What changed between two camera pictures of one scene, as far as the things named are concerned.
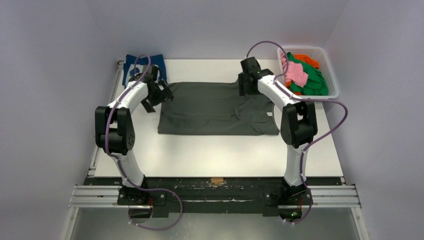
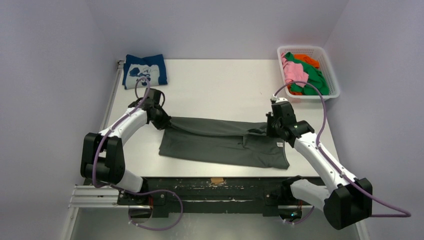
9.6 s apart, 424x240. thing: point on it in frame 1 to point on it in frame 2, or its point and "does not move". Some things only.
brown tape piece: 217,180 does not move
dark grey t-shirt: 215,108 to 227,143
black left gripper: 164,94 to 164,122
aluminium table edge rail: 97,157 does not move
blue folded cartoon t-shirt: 128,67 does not move
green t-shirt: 316,84 does not move
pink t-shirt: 293,72 does not move
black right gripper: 245,85 to 271,126
